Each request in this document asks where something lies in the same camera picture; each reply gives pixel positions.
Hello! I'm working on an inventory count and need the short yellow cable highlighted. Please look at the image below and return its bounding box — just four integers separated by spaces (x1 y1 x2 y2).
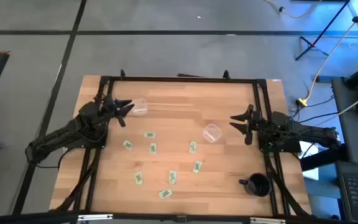
263 0 323 19

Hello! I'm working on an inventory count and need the black aluminium table frame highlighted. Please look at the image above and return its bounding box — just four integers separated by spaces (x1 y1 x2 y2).
50 68 312 218

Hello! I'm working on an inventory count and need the black mug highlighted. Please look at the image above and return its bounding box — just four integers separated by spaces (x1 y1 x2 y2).
238 172 272 198

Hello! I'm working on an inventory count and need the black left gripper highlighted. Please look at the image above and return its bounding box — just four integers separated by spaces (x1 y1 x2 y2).
103 95 135 128

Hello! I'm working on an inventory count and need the silver metal bracket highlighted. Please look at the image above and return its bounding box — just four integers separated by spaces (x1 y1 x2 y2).
249 217 287 224
77 213 114 222

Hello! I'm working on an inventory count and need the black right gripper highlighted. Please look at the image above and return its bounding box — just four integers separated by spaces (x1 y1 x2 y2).
229 104 264 146

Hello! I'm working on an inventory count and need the long yellow cable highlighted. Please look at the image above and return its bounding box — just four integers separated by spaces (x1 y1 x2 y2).
303 0 358 102

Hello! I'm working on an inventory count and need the clear plastic container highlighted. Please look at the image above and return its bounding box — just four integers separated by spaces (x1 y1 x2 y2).
130 98 149 116
202 123 223 144

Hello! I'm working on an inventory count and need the thick black beam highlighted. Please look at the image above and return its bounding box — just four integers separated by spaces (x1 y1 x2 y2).
300 144 349 172

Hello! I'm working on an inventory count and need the black tripod stand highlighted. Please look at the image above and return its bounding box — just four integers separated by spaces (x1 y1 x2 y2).
295 0 351 62

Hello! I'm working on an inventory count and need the white paper sheet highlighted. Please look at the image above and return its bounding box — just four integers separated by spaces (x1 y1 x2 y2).
299 141 320 181

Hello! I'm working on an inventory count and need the black crossbar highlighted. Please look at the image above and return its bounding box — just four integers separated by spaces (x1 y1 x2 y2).
0 210 358 224

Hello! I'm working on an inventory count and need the white cable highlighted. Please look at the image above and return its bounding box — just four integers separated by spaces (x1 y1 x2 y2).
314 88 358 127

